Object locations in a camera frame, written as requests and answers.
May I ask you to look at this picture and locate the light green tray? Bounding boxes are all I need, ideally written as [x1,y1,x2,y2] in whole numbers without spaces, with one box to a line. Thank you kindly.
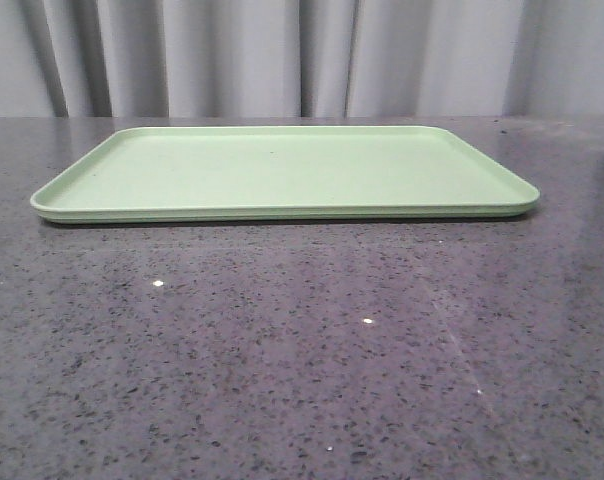
[30,125,540,224]

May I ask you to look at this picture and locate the grey curtain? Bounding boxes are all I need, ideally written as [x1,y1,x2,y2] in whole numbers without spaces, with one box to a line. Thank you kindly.
[0,1,604,118]

